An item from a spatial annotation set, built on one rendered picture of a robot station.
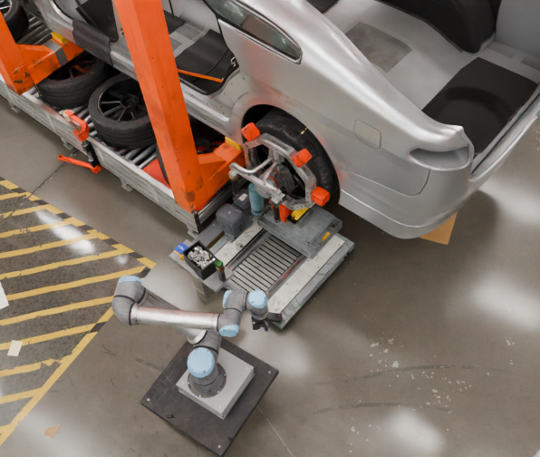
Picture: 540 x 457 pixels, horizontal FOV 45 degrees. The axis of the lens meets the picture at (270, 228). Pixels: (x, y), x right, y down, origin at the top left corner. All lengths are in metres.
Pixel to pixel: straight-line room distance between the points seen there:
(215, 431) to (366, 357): 1.12
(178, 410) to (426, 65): 2.75
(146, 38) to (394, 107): 1.27
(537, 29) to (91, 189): 3.50
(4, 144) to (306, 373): 3.32
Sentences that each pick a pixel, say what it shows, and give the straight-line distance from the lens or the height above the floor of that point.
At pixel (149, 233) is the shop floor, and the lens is 4.99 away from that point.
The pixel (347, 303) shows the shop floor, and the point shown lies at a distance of 4.50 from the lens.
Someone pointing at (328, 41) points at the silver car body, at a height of 1.81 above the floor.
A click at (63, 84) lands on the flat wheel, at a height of 0.50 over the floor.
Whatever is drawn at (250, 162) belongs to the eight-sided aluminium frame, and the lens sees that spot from 4.19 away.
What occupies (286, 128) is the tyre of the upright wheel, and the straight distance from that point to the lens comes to 3.86.
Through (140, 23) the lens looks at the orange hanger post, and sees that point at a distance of 3.30.
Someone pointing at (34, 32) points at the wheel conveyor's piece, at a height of 0.26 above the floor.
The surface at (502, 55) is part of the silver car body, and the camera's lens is 4.89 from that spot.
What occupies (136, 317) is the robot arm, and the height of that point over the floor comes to 1.11.
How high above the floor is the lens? 3.94
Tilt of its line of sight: 54 degrees down
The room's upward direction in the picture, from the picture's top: 7 degrees counter-clockwise
